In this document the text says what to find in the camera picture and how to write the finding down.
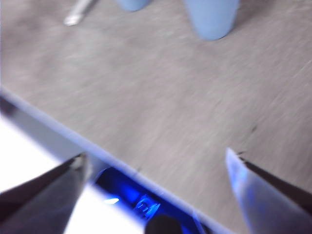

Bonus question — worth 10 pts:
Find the blue-lit black device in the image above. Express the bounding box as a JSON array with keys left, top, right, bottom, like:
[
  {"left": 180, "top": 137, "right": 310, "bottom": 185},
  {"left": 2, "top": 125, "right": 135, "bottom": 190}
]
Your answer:
[{"left": 94, "top": 167, "right": 204, "bottom": 234}]

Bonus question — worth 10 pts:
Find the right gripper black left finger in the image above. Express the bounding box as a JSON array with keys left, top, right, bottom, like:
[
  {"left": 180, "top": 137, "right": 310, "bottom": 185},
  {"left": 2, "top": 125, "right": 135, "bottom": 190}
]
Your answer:
[{"left": 0, "top": 152, "right": 88, "bottom": 234}]

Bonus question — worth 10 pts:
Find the grey-handled sponge cup brush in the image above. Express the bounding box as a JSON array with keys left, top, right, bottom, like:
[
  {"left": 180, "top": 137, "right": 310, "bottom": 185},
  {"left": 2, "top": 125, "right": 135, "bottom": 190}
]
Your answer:
[{"left": 63, "top": 0, "right": 95, "bottom": 27}]

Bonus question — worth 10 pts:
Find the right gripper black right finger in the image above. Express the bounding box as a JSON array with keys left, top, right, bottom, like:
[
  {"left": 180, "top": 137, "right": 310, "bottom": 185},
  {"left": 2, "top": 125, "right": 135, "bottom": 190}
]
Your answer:
[{"left": 225, "top": 147, "right": 312, "bottom": 234}]

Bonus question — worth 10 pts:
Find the blue ribbed plastic cup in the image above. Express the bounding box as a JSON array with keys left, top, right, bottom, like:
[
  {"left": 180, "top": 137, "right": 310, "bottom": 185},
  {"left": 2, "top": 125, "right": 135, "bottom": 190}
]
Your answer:
[
  {"left": 116, "top": 0, "right": 149, "bottom": 12},
  {"left": 184, "top": 0, "right": 239, "bottom": 41}
]

